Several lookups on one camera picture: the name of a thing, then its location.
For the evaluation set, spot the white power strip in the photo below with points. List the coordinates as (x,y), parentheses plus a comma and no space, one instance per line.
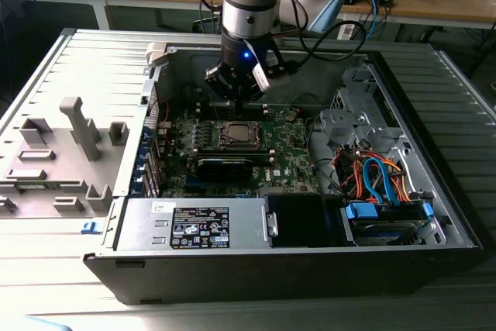
(347,32)

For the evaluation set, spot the pale blue object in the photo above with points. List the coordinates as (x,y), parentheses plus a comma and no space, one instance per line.
(42,325)

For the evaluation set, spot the green motherboard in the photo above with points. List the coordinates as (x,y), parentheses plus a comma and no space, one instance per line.
(288,152)

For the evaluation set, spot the expansion slot bracket panel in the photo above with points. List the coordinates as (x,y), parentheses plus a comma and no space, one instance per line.
(149,160)

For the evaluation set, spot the blue plastic clip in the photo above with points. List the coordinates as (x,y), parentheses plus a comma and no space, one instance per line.
(90,227)

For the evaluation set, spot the black graphics card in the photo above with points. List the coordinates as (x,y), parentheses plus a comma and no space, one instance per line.
(222,170)

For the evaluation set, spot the grey plastic parts rack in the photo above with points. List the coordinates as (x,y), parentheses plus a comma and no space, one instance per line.
(66,152)

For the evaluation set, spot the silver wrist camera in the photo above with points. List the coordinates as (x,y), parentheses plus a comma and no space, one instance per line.
(271,81)

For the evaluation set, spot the silver metal drive cage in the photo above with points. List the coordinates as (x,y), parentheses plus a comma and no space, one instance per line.
(348,121)

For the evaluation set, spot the hard disk in blue carrier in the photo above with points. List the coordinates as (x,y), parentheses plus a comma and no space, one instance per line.
(362,212)

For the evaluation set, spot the grey power supply unit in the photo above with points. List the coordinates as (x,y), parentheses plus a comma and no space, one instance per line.
(135,226)

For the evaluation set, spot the green RAM stick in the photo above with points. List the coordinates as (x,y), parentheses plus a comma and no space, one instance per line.
(35,186)

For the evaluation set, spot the silver CPU with green edge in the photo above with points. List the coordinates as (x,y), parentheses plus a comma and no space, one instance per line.
(240,132)

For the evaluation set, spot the CPU socket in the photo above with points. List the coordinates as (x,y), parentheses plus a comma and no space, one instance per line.
(243,144)

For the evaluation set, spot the black open PC case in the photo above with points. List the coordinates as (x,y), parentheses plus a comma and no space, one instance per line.
(232,280)

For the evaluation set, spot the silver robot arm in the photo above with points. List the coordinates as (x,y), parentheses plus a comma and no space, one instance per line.
(248,17)

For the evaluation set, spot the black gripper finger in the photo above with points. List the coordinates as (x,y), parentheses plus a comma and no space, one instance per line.
(256,94)
(224,83)

